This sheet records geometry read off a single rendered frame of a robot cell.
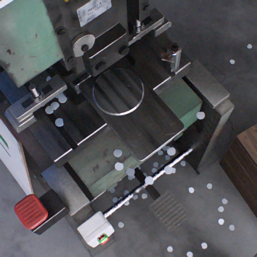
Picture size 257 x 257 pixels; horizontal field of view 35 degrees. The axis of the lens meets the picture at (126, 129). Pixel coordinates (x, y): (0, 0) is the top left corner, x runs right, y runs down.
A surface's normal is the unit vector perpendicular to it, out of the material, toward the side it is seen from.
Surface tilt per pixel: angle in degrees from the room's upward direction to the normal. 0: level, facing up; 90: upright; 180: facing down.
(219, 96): 0
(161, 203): 0
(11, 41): 90
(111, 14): 90
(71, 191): 0
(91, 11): 90
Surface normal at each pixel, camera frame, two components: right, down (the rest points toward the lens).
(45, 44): 0.61, 0.74
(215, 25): -0.04, -0.34
